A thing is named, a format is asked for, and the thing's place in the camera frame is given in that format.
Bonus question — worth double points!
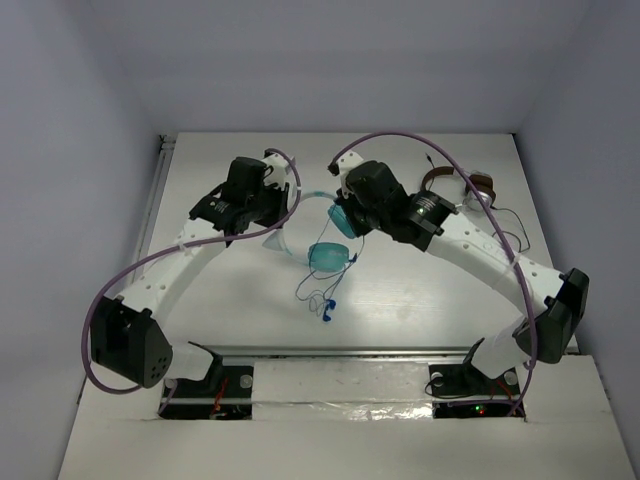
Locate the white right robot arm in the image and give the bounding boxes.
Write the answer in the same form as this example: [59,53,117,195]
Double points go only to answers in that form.
[329,152,589,393]

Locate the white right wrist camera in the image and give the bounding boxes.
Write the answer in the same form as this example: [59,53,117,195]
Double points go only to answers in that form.
[327,150,364,186]

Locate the brown silver headphones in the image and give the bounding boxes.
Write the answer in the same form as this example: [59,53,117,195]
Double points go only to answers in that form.
[420,166,497,212]

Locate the black headphone cable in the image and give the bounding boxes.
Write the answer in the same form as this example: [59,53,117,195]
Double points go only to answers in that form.
[424,152,532,254]

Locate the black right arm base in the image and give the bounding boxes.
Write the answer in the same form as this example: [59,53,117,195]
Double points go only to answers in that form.
[424,340,525,419]

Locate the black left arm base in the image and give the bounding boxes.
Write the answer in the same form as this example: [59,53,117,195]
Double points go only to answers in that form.
[159,365,254,421]

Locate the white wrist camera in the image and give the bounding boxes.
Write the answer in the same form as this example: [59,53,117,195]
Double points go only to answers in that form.
[327,150,364,186]
[262,150,295,190]

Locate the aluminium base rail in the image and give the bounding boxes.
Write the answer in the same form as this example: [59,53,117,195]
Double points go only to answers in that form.
[206,342,471,358]

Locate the blue headphone cable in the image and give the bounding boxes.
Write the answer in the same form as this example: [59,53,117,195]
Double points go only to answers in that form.
[294,214,369,324]

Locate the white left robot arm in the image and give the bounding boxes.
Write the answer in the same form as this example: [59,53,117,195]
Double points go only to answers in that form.
[81,149,301,394]

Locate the teal cat-ear headphones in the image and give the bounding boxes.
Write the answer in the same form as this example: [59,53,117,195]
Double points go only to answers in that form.
[262,191,358,274]

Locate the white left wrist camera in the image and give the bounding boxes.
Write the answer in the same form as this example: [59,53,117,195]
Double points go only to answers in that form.
[262,150,295,190]

